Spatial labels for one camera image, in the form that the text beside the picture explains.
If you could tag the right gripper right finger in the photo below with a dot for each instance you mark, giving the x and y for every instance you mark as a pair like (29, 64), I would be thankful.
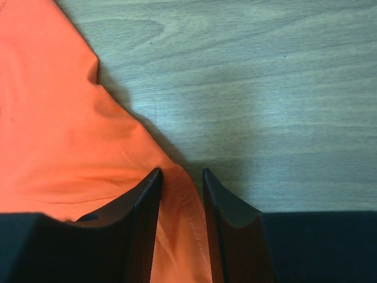
(248, 245)

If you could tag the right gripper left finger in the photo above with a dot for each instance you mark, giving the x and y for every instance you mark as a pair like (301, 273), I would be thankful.
(114, 243)

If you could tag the orange t shirt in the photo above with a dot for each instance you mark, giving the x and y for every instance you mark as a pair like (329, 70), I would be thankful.
(68, 148)

